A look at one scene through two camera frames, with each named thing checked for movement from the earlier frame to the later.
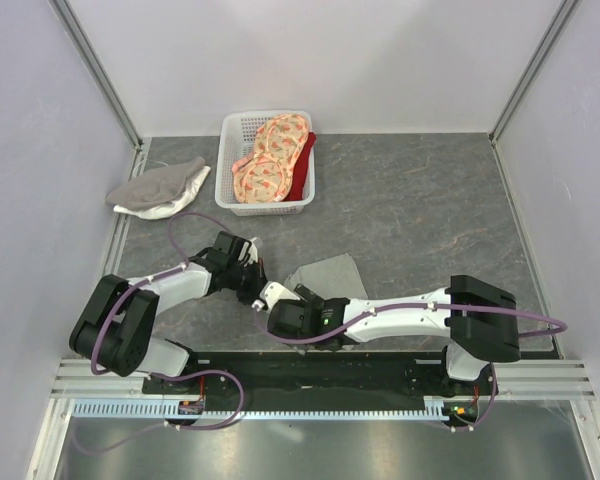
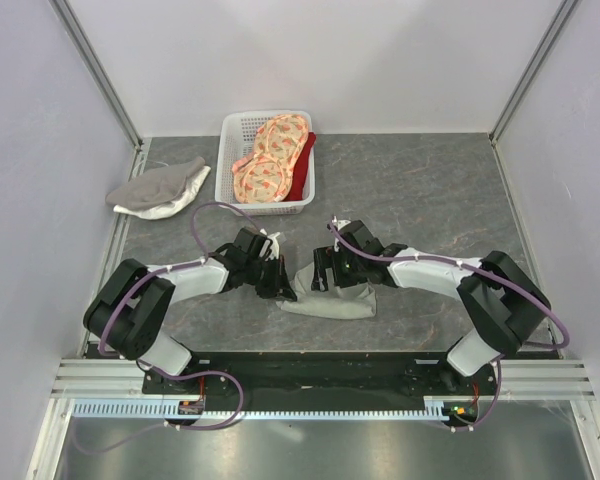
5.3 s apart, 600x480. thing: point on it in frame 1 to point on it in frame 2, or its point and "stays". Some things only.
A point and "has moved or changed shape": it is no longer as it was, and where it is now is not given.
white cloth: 193,185 stays
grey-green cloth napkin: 332,278 has moved or changed shape
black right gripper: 313,300 to 326,257
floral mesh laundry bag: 266,176 stays
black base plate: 320,374 stays
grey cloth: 158,186 stays
